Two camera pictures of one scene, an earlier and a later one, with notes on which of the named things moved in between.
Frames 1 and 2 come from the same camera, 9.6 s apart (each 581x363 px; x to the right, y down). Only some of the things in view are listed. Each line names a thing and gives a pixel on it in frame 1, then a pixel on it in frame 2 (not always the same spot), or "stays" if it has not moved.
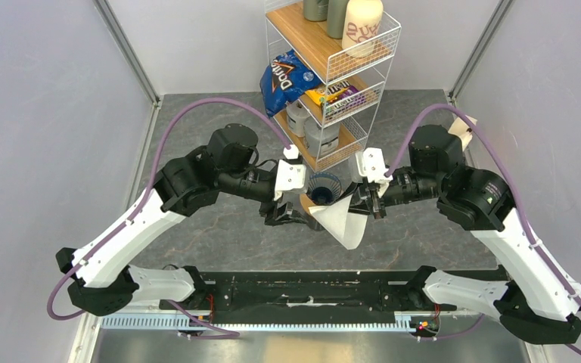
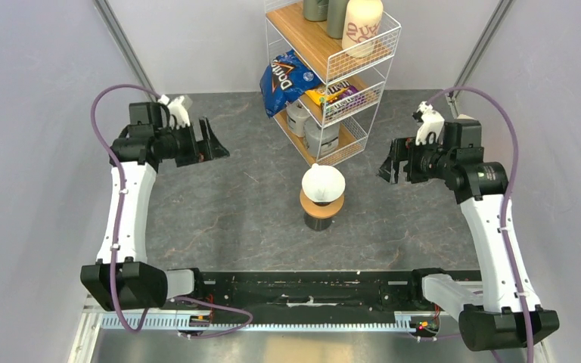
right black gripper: x=365 y=200 -> x=402 y=150
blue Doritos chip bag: x=287 y=79 stays
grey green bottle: x=315 y=10 stays
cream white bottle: x=361 y=26 stays
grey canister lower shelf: x=321 y=141 stays
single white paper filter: x=348 y=227 -> x=322 y=184
